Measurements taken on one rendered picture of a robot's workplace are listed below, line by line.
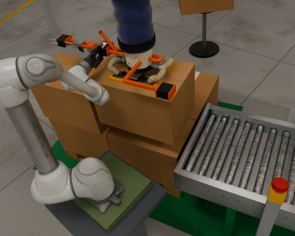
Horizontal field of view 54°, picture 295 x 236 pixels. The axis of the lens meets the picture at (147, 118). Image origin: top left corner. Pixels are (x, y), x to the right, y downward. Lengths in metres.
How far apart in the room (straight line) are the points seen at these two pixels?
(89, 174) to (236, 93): 2.30
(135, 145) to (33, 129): 1.00
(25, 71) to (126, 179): 0.83
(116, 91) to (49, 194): 0.74
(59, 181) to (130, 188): 0.40
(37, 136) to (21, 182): 1.68
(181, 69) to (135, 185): 0.79
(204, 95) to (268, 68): 1.45
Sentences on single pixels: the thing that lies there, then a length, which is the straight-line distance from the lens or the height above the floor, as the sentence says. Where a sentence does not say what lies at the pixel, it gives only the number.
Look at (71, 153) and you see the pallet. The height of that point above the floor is 0.08.
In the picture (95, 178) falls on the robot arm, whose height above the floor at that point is 1.04.
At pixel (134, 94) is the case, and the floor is 1.06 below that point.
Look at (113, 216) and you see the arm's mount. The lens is 1.58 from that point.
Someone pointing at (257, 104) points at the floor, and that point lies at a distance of 3.27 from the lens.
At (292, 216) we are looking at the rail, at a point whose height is 0.57.
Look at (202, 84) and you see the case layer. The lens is 2.61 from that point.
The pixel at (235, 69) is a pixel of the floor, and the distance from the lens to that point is 3.73.
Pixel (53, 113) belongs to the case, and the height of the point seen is 0.63.
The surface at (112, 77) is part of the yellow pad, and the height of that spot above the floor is 1.09.
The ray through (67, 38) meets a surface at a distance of 2.15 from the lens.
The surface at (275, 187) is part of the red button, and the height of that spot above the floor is 1.04.
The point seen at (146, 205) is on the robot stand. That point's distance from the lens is 1.64.
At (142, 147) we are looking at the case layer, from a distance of 2.14.
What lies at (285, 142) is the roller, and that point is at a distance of 2.21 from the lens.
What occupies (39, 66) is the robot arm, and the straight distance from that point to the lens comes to 1.16.
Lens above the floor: 2.17
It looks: 44 degrees down
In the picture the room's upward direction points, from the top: 10 degrees counter-clockwise
